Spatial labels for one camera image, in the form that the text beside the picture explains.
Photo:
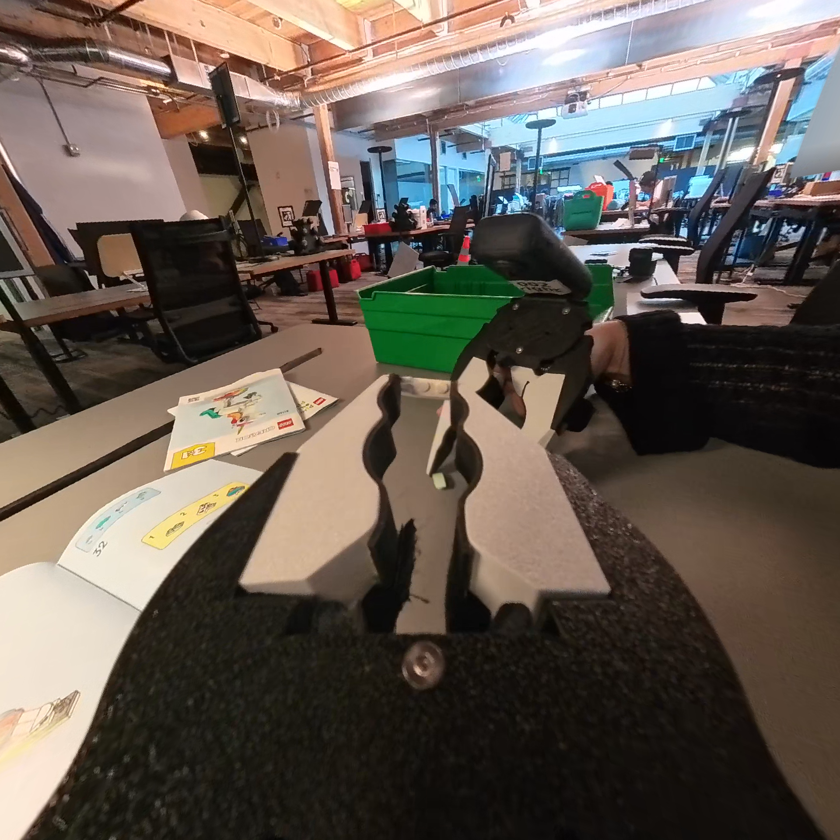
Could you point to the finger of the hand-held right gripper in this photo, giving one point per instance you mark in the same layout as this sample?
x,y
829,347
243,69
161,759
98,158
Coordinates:
x,y
544,407
441,439

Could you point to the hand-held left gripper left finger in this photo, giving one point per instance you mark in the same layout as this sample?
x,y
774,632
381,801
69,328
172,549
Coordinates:
x,y
315,525

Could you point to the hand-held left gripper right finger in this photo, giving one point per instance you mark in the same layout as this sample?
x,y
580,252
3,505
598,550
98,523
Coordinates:
x,y
538,525

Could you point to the pale green lego piece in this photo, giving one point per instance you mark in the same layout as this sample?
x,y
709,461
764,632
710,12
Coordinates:
x,y
441,482

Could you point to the person's right forearm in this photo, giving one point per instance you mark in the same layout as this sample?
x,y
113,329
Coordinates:
x,y
722,387

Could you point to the white lego plate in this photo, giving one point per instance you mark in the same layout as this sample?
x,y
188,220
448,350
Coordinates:
x,y
426,388

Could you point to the open lego instruction booklet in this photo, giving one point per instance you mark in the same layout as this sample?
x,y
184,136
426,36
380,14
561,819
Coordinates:
x,y
65,623

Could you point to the person's right hand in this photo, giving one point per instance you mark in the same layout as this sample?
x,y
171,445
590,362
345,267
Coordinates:
x,y
607,354

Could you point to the orange traffic cone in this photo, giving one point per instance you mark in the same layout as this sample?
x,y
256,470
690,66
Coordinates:
x,y
464,249

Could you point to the green plastic bin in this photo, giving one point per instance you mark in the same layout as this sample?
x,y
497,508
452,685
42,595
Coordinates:
x,y
420,321
583,207

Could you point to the black cup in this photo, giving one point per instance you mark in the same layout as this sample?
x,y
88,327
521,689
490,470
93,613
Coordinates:
x,y
642,266

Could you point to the small white instruction booklet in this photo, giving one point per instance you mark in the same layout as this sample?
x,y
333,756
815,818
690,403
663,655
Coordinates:
x,y
315,403

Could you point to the bird cover instruction booklet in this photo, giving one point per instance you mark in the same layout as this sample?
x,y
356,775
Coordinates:
x,y
229,420

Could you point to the grey tilted board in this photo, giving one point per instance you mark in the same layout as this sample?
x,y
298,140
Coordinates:
x,y
403,259

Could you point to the black chair armrest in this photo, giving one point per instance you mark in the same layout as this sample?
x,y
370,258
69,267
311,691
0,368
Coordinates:
x,y
695,295

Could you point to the red storage bin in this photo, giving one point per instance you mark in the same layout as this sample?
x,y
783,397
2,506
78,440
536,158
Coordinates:
x,y
361,262
321,279

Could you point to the black floor lamp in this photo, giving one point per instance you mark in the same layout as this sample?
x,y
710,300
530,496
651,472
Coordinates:
x,y
380,154
539,124

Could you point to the ceiling projector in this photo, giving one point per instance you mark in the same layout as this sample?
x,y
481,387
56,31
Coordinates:
x,y
574,105

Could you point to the wooden table black legs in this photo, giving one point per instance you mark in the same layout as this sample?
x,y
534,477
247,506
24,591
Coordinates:
x,y
295,262
65,305

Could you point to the wooden support post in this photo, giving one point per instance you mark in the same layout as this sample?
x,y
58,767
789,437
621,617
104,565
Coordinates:
x,y
328,170

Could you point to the black wall speaker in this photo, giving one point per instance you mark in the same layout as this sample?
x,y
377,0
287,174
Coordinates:
x,y
224,95

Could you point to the ribbed silver duct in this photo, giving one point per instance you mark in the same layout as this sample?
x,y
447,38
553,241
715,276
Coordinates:
x,y
85,59

